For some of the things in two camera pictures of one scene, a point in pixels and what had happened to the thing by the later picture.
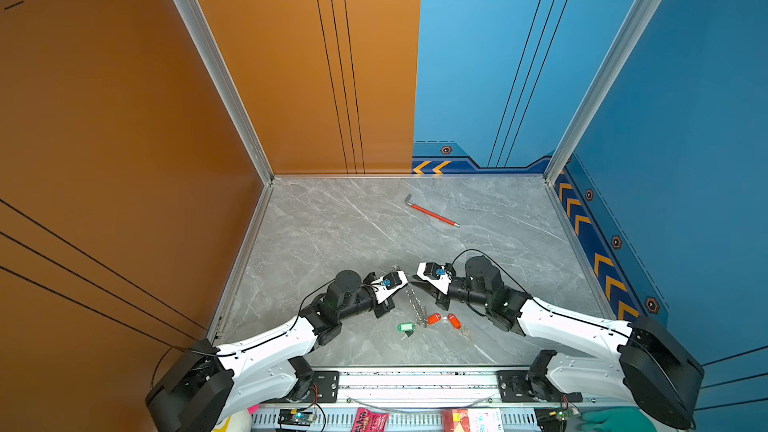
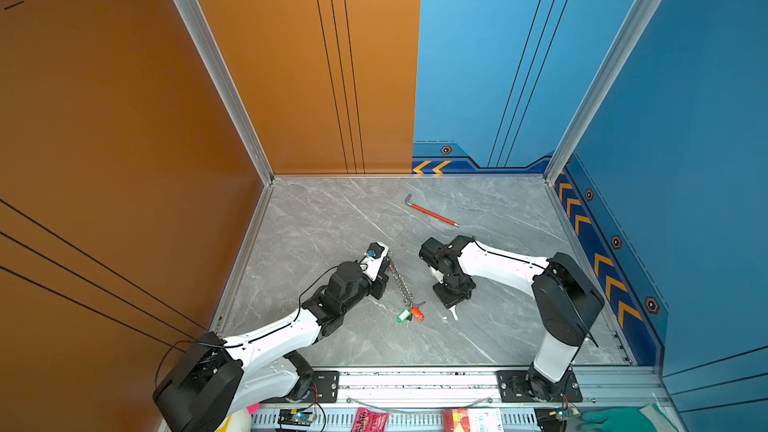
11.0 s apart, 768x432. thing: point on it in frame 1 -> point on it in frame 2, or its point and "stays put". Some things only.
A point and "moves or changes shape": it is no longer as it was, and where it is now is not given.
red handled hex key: [439, 217] stays put
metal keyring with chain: [419, 315] moves or changes shape
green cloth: [613, 419] stays put
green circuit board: [295, 417] stays put
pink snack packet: [368, 421] stays put
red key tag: [434, 318] -> [417, 314]
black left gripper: [383, 308] -> [379, 281]
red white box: [472, 420] stays put
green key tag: [406, 327] moves or changes shape
